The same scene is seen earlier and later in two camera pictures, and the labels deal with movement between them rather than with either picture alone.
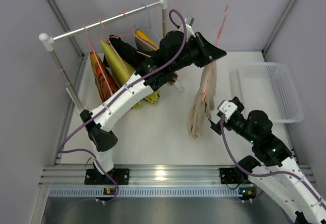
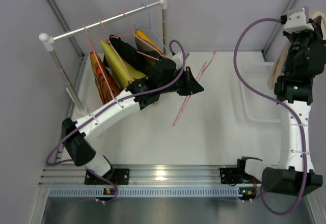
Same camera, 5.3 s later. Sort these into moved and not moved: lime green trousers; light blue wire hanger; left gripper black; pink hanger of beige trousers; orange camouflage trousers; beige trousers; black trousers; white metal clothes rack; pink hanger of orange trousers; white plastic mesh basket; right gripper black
Moved: beige trousers; right gripper black; left gripper black; pink hanger of beige trousers
Not moved: black trousers; pink hanger of orange trousers; orange camouflage trousers; lime green trousers; white plastic mesh basket; white metal clothes rack; light blue wire hanger
